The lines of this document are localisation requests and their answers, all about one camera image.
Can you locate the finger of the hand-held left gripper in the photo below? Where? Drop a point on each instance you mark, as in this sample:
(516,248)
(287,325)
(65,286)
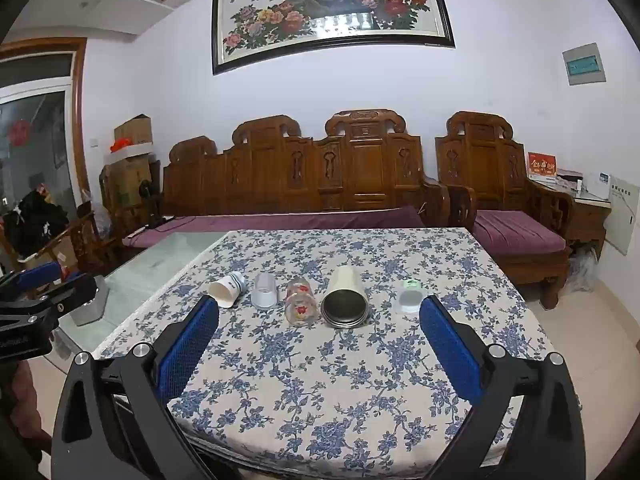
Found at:
(75,294)
(41,274)

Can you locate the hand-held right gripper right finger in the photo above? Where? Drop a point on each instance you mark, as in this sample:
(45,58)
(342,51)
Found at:
(452,355)

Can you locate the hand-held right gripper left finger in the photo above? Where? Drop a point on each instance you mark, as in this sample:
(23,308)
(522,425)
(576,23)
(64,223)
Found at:
(187,350)

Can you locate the person's left forearm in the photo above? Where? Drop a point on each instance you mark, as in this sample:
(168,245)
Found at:
(27,385)

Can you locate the white paper cup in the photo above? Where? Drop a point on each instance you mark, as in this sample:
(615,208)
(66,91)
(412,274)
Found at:
(224,291)

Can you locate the clear cup with green lid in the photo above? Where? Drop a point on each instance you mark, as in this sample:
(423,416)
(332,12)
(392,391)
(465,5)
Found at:
(410,300)

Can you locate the white plastic cup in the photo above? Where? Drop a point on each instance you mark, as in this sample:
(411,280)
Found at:
(265,292)

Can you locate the cream steel tumbler cup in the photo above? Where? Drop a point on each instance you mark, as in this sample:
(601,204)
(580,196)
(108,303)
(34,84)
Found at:
(345,305)

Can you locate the glass cup with red print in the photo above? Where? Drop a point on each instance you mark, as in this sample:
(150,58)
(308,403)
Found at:
(301,305)

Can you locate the metal box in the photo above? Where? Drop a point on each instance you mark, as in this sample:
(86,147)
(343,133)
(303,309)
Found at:
(90,310)

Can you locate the dark clothing pile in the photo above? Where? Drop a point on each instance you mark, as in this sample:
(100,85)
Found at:
(37,220)

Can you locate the wooden side chair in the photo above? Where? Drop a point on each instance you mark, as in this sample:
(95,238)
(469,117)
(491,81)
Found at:
(90,240)

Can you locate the glass coffee table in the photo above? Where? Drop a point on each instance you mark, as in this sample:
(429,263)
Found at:
(165,255)

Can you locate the black device on sofa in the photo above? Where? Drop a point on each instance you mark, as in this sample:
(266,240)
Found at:
(157,222)

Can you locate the large cardboard box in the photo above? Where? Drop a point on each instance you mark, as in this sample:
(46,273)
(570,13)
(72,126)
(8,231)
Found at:
(127,180)

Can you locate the blue floral tablecloth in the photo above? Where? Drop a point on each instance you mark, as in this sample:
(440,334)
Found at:
(310,390)

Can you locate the purple armchair cushion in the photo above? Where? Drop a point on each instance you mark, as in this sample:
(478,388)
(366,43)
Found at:
(515,232)

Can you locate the red window decoration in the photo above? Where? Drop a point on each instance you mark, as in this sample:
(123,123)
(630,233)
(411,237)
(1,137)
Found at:
(19,133)

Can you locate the white flat box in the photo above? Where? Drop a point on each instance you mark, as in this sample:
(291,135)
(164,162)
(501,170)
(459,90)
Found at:
(136,150)

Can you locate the clear plastic bags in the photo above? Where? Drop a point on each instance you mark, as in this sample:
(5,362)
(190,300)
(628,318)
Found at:
(584,270)

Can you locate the long purple sofa cushion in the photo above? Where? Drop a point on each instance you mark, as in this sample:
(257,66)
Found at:
(280,222)

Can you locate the brown cardboard box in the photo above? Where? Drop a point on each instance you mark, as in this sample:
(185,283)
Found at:
(134,130)

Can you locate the wooden side table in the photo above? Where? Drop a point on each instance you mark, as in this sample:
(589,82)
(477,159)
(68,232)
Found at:
(585,220)

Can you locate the carved wooden armchair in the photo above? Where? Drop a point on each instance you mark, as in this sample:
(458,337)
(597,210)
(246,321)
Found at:
(480,160)

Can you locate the carved wooden sofa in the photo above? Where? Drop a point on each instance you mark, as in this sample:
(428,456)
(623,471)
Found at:
(360,170)

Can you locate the red gift box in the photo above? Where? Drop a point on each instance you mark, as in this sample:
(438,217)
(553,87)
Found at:
(542,166)

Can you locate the small white box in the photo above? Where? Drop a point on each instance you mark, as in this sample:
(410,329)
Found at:
(602,182)

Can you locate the framed peacock flower painting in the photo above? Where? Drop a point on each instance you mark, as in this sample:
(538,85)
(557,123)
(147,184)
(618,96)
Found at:
(330,5)

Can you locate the wooden door frame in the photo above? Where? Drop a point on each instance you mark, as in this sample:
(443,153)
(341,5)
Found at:
(79,125)

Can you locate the white wall panel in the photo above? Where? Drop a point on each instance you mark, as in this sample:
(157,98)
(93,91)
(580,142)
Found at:
(624,215)

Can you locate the grey wall electrical box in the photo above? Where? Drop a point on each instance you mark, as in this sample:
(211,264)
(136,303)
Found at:
(584,64)

